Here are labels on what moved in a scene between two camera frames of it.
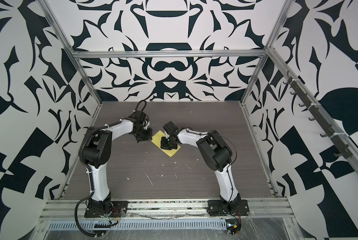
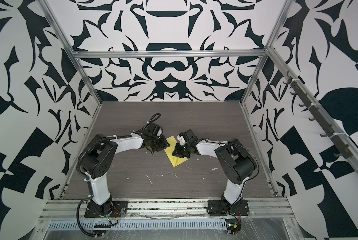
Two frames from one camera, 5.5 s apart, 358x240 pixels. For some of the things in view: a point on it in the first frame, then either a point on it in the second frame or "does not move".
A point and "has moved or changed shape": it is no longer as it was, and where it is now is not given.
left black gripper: [149, 137] -> [165, 145]
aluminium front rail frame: [61, 209] does not move
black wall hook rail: [343, 150] does not move
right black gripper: [164, 145] -> [178, 152]
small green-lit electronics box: [233, 226] does not move
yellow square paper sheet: [157, 140] has moved or changed shape
